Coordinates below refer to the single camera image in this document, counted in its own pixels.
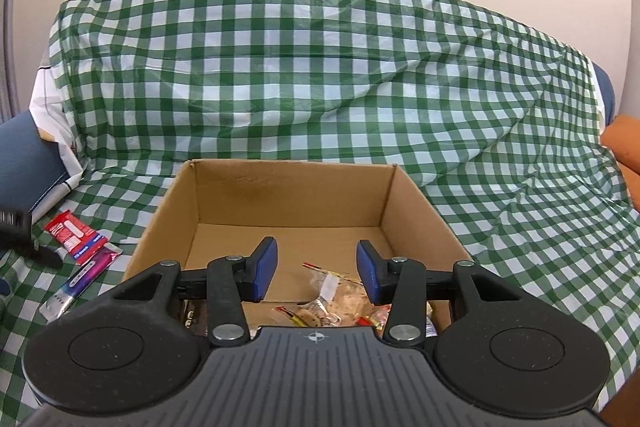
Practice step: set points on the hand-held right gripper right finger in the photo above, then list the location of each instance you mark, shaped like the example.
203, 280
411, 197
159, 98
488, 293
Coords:
371, 274

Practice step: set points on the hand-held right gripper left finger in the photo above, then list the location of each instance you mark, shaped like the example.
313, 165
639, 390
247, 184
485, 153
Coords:
264, 269

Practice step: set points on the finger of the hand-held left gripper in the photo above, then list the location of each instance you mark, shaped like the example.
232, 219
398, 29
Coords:
47, 258

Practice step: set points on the clear cracker packet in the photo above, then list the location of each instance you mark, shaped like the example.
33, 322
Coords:
345, 294

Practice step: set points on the red snack packet blue end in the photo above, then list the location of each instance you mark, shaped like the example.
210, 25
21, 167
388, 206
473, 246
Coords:
75, 237

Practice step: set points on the purple white snack packet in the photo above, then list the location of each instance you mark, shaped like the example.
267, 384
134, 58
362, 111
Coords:
82, 282

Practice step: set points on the small red snack packet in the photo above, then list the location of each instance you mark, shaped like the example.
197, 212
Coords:
370, 322

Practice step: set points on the round green label snack packet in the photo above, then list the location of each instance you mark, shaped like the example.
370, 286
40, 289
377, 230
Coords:
310, 316

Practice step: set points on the cardboard box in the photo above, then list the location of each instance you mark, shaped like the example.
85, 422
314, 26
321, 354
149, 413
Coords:
290, 202

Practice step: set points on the brown chocolate bar packet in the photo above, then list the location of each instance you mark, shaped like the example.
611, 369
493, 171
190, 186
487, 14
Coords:
195, 319

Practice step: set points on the white printed cloth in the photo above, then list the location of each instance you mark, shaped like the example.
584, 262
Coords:
52, 122

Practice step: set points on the green checked tablecloth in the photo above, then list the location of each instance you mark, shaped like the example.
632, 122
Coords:
325, 82

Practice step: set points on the grey curtain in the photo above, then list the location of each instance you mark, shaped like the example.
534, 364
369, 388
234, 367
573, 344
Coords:
7, 32

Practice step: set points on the orange cushion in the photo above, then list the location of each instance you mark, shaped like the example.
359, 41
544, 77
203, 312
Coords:
622, 152

